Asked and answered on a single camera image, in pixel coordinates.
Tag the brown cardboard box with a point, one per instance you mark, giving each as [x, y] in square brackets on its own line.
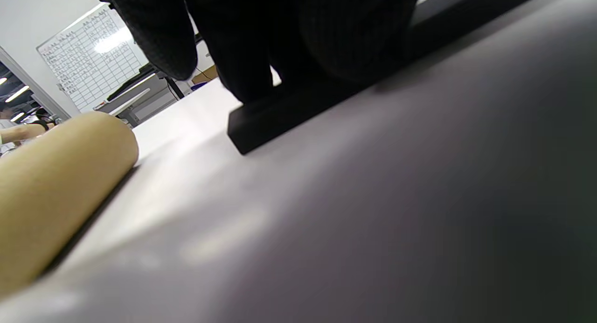
[205, 75]

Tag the whiteboard with table chart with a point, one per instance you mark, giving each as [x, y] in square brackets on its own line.
[88, 61]

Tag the brown cardboard mailing tube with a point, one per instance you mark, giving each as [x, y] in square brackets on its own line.
[56, 187]

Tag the black bar weight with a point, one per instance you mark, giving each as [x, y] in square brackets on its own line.
[289, 122]

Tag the grey cabinet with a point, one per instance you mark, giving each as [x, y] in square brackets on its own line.
[149, 103]

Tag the white cartoon print poster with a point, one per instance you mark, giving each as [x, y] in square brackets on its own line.
[373, 220]

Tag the person's left hand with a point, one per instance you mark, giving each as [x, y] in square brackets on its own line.
[280, 33]

